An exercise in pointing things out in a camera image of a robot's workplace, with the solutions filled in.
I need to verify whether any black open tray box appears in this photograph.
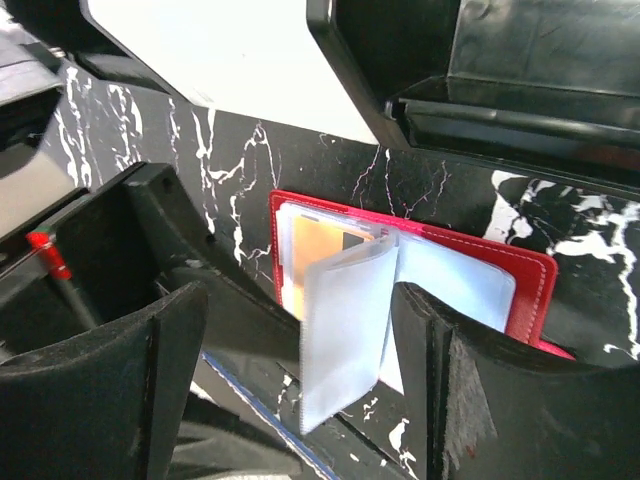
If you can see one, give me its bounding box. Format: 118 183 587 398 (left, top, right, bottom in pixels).
306 0 639 200

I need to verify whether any red leather card holder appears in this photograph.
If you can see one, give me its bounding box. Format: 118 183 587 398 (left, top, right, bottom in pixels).
269 190 565 434

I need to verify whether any grey plastic tray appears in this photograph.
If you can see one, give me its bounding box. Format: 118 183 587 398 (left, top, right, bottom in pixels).
82 0 376 144

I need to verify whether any gold credit card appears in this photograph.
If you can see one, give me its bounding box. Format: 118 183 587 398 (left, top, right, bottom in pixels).
291 214 375 320

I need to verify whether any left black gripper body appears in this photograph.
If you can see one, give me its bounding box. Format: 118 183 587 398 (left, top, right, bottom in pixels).
1 189 160 350

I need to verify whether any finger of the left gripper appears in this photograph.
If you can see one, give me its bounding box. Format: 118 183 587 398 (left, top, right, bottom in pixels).
57 162 301 361

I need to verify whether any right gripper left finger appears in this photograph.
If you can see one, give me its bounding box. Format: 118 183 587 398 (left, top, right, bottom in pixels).
1 283 208 479

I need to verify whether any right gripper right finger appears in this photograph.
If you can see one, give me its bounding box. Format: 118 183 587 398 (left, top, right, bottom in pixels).
391 283 639 479

